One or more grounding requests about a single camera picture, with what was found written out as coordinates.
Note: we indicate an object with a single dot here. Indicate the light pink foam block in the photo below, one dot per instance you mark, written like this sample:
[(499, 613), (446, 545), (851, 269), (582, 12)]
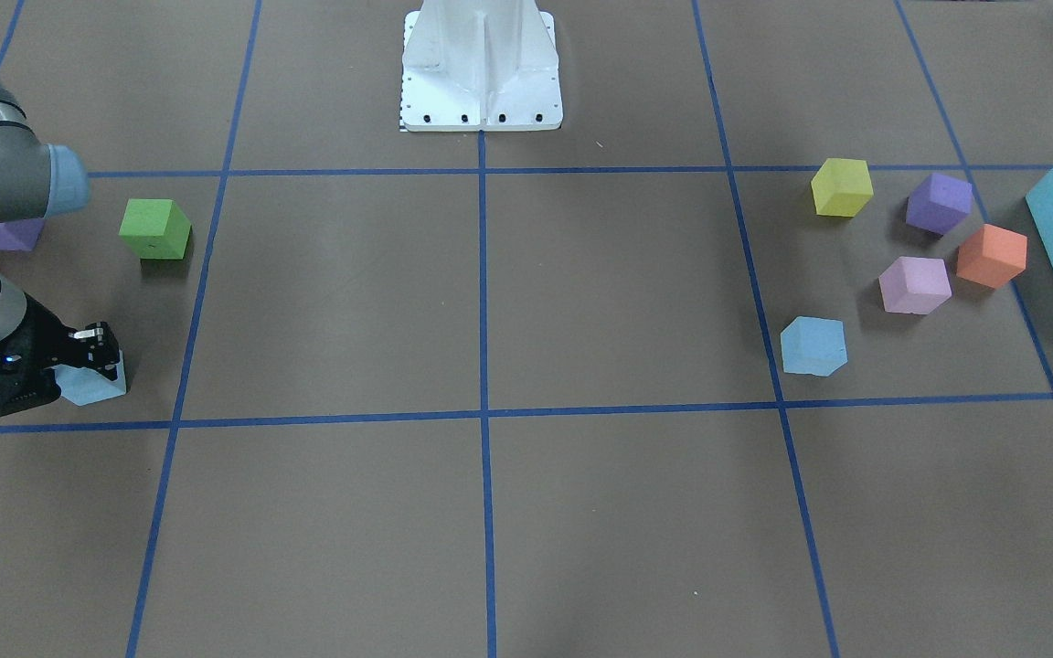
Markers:
[(914, 285)]

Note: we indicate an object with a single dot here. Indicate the purple foam block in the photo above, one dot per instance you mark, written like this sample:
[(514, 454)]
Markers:
[(939, 204), (21, 235)]

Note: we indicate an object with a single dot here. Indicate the green foam block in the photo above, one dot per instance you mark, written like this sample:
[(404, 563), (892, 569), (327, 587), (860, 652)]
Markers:
[(155, 229)]

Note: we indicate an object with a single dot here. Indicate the yellow foam block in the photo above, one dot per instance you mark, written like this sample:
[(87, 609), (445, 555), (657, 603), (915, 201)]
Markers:
[(842, 187)]

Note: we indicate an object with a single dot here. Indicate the light blue block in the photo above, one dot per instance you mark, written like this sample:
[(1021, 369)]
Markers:
[(813, 346), (86, 386)]

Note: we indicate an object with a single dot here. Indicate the orange foam block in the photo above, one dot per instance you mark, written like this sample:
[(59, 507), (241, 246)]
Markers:
[(992, 256)]

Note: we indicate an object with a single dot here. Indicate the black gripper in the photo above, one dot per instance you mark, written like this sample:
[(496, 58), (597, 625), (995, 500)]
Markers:
[(44, 341)]

